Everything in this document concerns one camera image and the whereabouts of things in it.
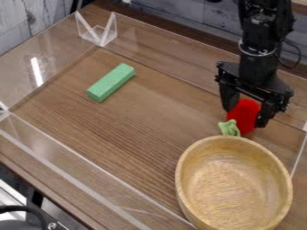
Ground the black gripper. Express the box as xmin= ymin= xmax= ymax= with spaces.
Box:
xmin=215 ymin=61 xmax=294 ymax=128

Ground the red plush radish toy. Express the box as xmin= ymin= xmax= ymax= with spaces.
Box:
xmin=219 ymin=99 xmax=261 ymax=137

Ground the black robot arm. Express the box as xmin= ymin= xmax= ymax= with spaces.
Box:
xmin=215 ymin=0 xmax=296 ymax=128

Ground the wooden bowl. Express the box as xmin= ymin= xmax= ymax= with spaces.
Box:
xmin=175 ymin=136 xmax=293 ymax=230

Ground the green rectangular block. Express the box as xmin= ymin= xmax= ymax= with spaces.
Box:
xmin=87 ymin=64 xmax=137 ymax=102

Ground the black metal clamp base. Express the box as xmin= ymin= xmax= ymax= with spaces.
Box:
xmin=26 ymin=209 xmax=85 ymax=230

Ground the clear acrylic enclosure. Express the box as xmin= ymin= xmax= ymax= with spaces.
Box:
xmin=0 ymin=10 xmax=307 ymax=230

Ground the black cable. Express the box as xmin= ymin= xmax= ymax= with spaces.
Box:
xmin=0 ymin=204 xmax=42 ymax=230

